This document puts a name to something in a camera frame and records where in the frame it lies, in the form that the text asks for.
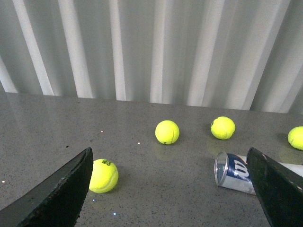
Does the yellow tennis ball near left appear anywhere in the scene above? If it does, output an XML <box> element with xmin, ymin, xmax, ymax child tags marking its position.
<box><xmin>89</xmin><ymin>159</ymin><xmax>119</xmax><ymax>193</ymax></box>

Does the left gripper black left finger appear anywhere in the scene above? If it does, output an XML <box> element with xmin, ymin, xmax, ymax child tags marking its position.
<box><xmin>0</xmin><ymin>148</ymin><xmax>93</xmax><ymax>227</ymax></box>

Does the yellow tennis ball right centre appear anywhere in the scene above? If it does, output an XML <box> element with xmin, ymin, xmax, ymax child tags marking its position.
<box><xmin>210</xmin><ymin>116</ymin><xmax>236</xmax><ymax>140</ymax></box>

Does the yellow tennis ball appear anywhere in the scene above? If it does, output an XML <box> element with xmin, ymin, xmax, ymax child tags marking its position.
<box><xmin>287</xmin><ymin>126</ymin><xmax>303</xmax><ymax>150</ymax></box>
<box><xmin>155</xmin><ymin>120</ymin><xmax>180</xmax><ymax>145</ymax></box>
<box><xmin>210</xmin><ymin>116</ymin><xmax>236</xmax><ymax>140</ymax></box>
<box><xmin>89</xmin><ymin>159</ymin><xmax>119</xmax><ymax>193</ymax></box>

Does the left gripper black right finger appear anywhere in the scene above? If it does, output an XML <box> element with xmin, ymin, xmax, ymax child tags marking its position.
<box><xmin>247</xmin><ymin>148</ymin><xmax>303</xmax><ymax>227</ymax></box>

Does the yellow tennis ball far right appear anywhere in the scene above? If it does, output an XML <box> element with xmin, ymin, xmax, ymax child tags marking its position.
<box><xmin>287</xmin><ymin>126</ymin><xmax>303</xmax><ymax>150</ymax></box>

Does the white pleated curtain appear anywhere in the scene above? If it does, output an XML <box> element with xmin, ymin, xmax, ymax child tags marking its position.
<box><xmin>0</xmin><ymin>0</ymin><xmax>303</xmax><ymax>114</ymax></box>

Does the clear Wilson tennis ball can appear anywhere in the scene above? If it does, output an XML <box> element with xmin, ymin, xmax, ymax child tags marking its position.
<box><xmin>214</xmin><ymin>151</ymin><xmax>303</xmax><ymax>196</ymax></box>

